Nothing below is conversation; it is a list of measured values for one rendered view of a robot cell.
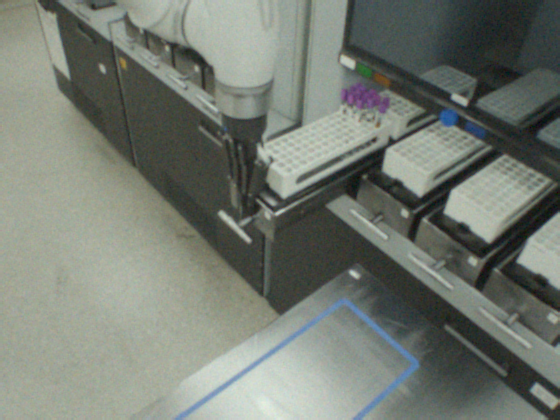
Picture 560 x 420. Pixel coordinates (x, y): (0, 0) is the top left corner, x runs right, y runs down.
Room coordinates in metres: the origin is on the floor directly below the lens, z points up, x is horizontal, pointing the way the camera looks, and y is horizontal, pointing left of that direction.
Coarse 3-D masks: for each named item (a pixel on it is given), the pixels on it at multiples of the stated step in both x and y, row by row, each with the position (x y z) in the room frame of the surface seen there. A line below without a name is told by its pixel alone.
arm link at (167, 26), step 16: (112, 0) 0.70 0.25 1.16; (128, 0) 0.70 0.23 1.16; (144, 0) 0.71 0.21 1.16; (160, 0) 0.72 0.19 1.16; (176, 0) 0.72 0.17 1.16; (144, 16) 0.72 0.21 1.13; (160, 16) 0.71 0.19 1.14; (176, 16) 0.72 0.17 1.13; (160, 32) 0.72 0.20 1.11; (176, 32) 0.72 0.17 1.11
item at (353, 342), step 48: (336, 288) 0.49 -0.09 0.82; (384, 288) 0.49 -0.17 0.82; (288, 336) 0.40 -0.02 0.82; (336, 336) 0.40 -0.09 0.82; (384, 336) 0.40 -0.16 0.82; (432, 336) 0.41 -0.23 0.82; (192, 384) 0.31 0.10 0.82; (240, 384) 0.32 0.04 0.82; (288, 384) 0.32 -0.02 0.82; (336, 384) 0.33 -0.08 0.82; (384, 384) 0.33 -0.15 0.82; (432, 384) 0.33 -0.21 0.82; (480, 384) 0.33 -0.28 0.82
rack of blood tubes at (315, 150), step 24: (336, 120) 0.89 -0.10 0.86; (264, 144) 0.79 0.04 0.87; (288, 144) 0.80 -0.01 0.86; (312, 144) 0.81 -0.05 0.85; (336, 144) 0.81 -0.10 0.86; (360, 144) 0.86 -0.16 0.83; (384, 144) 0.88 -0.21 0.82; (288, 168) 0.72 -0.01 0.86; (312, 168) 0.74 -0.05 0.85; (336, 168) 0.78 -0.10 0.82; (288, 192) 0.70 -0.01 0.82
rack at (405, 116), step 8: (384, 96) 1.00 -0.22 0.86; (392, 96) 1.00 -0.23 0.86; (392, 104) 0.97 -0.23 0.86; (400, 104) 0.97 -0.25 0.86; (408, 104) 0.97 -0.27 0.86; (392, 112) 0.94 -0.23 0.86; (400, 112) 0.93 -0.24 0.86; (408, 112) 0.94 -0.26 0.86; (416, 112) 0.94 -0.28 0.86; (424, 112) 0.96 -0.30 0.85; (392, 120) 0.92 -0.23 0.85; (400, 120) 0.91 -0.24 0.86; (408, 120) 0.92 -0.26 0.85; (416, 120) 1.00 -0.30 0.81; (424, 120) 0.97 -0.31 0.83; (392, 128) 0.91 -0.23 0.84; (400, 128) 0.91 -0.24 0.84; (408, 128) 0.93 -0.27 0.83; (416, 128) 0.95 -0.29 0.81; (392, 136) 0.91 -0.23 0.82; (400, 136) 0.92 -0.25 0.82
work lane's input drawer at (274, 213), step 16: (368, 160) 0.84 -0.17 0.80; (384, 160) 0.86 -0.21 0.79; (336, 176) 0.77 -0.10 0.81; (352, 176) 0.79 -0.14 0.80; (272, 192) 0.71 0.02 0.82; (304, 192) 0.72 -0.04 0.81; (320, 192) 0.73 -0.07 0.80; (336, 192) 0.76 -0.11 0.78; (256, 208) 0.69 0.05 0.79; (272, 208) 0.67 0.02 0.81; (288, 208) 0.68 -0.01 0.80; (304, 208) 0.70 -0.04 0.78; (240, 224) 0.68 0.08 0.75; (256, 224) 0.69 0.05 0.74; (272, 224) 0.66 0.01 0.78; (288, 224) 0.68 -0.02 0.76; (272, 240) 0.66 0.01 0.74
